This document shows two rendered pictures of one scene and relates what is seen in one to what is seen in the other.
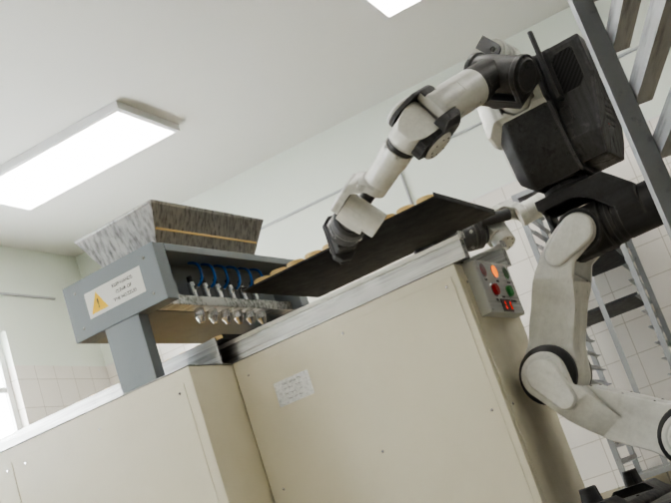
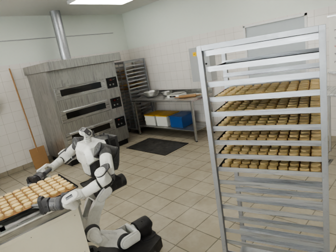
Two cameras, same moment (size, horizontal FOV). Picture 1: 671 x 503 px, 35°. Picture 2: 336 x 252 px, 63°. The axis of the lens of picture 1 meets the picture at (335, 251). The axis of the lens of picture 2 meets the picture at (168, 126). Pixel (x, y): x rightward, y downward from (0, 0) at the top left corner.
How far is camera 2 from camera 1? 2.15 m
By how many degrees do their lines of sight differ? 71
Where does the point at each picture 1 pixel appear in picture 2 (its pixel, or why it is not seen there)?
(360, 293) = (39, 221)
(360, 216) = (74, 205)
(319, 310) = (19, 230)
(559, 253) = (102, 198)
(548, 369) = (96, 233)
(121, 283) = not seen: outside the picture
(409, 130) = (107, 180)
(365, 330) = (41, 234)
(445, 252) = not seen: hidden behind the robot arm
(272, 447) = not seen: outside the picture
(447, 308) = (74, 222)
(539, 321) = (91, 217)
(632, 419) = (111, 240)
